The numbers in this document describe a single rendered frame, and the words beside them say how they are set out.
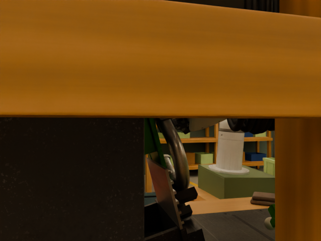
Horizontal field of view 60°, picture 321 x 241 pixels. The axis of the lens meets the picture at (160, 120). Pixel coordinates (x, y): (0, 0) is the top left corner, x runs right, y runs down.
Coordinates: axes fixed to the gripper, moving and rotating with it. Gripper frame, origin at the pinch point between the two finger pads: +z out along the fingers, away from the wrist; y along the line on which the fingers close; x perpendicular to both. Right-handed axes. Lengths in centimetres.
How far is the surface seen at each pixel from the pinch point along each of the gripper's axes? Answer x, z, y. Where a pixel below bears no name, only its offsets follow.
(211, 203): 3.7, -16.0, -44.9
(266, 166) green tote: -28, -79, -100
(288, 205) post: 30.4, -5.0, 11.4
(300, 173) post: 28.8, -6.2, 16.1
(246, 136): -288, -323, -460
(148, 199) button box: -0.9, 5.5, -35.5
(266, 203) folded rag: 11, -32, -42
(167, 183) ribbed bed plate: 14.6, 5.6, -1.3
